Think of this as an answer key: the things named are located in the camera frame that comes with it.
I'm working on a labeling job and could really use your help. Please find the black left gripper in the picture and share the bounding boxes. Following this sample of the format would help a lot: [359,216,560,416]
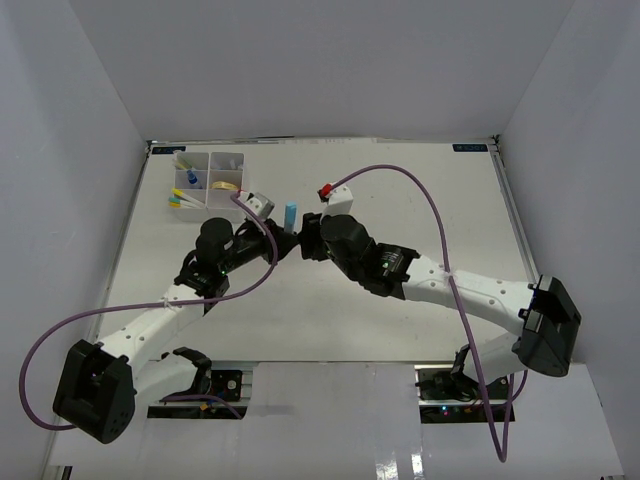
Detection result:
[220,219,298,275]

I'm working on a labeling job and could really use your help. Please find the light blue highlighter cap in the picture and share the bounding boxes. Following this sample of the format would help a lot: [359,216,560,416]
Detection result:
[283,202,297,234]

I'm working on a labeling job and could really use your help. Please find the yellow masking tape roll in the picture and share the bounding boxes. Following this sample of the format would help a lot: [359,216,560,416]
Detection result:
[210,181,240,191]

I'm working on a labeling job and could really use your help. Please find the white marker orange cap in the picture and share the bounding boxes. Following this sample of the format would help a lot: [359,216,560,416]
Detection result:
[168,197,201,209]

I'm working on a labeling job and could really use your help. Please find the blue cap spray bottle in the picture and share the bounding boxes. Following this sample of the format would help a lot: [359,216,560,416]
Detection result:
[186,169,202,189]

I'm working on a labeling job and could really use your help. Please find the white marker yellow cap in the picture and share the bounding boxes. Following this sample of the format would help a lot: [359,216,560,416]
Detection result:
[171,188,203,207]

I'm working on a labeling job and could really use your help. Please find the thin yellow highlighter pen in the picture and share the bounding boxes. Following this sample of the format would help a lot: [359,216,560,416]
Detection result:
[173,151,193,170]

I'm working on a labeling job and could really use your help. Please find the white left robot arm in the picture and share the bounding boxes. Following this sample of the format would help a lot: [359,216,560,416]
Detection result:
[53,218,298,444]

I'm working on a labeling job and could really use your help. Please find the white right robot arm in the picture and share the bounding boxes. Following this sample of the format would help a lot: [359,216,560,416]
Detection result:
[298,213,581,399]

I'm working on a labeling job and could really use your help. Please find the white right organizer box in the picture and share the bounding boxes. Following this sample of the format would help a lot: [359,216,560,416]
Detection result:
[206,151,245,224]

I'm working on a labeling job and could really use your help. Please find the white organizer box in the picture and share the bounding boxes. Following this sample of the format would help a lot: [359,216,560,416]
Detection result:
[206,151,245,224]
[169,149,209,223]

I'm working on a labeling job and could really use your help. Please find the white left organizer box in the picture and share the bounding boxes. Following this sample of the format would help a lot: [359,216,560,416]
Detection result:
[169,149,209,223]

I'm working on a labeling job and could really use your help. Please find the black left table logo label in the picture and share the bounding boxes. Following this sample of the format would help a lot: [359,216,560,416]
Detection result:
[151,146,187,155]

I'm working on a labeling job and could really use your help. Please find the black table logo label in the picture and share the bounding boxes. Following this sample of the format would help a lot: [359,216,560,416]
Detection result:
[452,143,488,153]
[151,146,187,155]

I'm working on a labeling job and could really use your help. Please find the white front cover panel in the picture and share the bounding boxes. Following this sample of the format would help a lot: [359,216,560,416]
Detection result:
[50,363,623,479]

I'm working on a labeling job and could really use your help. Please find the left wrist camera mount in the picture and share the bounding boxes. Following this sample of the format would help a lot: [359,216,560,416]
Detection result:
[237,191,275,221]

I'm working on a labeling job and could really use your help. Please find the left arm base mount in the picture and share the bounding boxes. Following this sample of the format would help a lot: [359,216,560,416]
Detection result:
[137,347,250,420]

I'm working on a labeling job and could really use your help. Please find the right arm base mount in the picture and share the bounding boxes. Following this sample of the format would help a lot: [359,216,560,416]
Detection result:
[414,347,488,425]

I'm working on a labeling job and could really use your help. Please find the aluminium table edge rail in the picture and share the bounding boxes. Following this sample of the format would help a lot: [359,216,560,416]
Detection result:
[489,134,571,361]

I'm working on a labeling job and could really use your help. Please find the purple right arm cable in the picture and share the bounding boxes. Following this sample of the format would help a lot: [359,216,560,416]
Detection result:
[332,164,529,462]

